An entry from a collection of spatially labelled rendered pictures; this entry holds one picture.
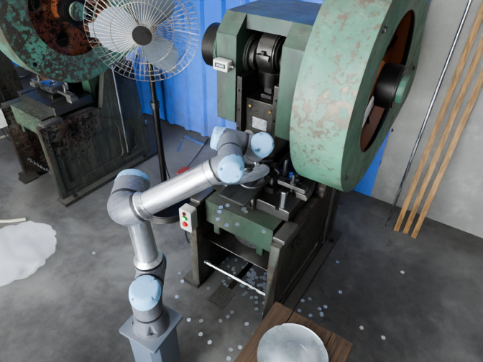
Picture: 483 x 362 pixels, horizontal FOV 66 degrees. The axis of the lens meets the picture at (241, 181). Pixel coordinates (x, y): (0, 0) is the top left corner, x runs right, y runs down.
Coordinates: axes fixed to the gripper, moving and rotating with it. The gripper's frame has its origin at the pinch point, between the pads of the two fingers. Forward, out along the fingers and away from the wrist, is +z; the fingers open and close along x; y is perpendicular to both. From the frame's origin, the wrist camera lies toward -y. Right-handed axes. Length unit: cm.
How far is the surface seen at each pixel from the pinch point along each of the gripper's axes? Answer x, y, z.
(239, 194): 9.8, -2.3, 21.0
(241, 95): -29.8, -6.9, 2.2
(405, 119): -23, -138, 63
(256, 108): -23.9, -12.9, 4.9
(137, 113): -83, 30, 163
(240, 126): -19.2, -6.8, 12.8
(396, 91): -10, -48, -38
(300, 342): 77, -13, 13
